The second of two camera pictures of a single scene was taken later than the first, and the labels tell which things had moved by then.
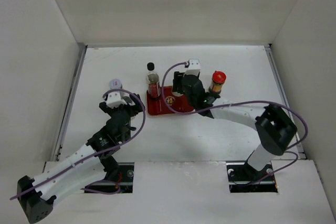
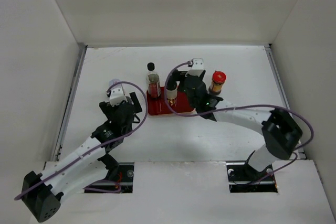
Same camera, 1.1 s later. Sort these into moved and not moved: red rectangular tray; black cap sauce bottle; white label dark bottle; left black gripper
Moved: white label dark bottle
Not moved: left black gripper; black cap sauce bottle; red rectangular tray
